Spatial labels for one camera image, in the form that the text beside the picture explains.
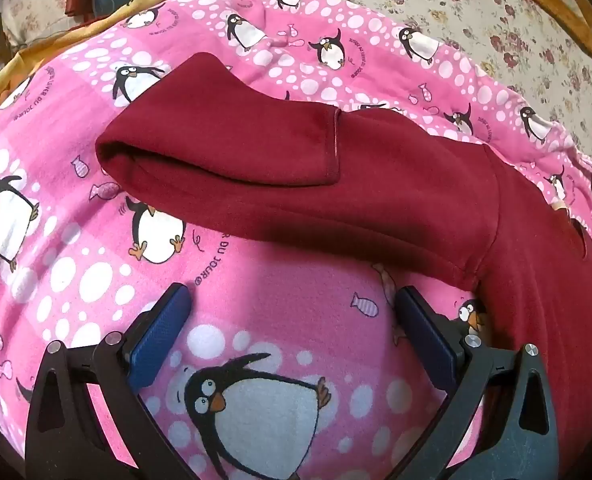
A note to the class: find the orange yellow cloth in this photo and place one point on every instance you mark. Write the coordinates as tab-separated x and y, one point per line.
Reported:
5	77

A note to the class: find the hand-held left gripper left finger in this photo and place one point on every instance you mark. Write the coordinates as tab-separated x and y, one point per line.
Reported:
158	332

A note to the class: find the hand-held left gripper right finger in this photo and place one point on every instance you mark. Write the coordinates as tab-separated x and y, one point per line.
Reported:
428	335

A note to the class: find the floral pillow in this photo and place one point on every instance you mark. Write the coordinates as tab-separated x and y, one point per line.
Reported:
30	5

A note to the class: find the dark red sweater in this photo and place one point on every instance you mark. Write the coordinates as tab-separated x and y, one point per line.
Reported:
376	185

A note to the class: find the pink penguin print blanket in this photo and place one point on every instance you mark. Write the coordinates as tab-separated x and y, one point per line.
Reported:
75	220

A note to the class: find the floral bed sheet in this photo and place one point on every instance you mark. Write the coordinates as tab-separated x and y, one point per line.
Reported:
426	0

